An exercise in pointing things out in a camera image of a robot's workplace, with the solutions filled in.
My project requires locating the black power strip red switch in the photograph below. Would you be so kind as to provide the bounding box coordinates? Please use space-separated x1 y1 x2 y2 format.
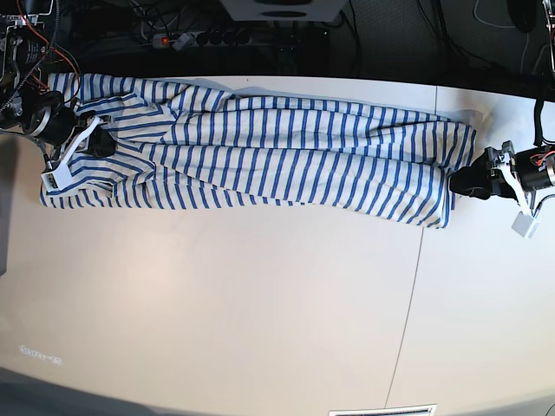
150 29 253 51

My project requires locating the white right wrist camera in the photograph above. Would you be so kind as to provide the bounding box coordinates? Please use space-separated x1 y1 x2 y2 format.
41 116 101 192

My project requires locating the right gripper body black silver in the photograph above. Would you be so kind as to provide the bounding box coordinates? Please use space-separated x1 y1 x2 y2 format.
29 91 96 148

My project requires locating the black box under table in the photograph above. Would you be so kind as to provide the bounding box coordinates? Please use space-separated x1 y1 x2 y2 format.
272 22 330 77

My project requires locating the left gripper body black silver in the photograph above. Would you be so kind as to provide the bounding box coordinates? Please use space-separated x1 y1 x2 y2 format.
485 146 554 198

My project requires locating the blue white striped T-shirt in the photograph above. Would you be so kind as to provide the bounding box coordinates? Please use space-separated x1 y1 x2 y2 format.
40 74 476 228

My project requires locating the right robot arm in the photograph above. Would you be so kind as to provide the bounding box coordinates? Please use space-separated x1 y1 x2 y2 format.
1 1 116 162

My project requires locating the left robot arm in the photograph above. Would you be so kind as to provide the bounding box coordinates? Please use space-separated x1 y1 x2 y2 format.
450 1 554 200

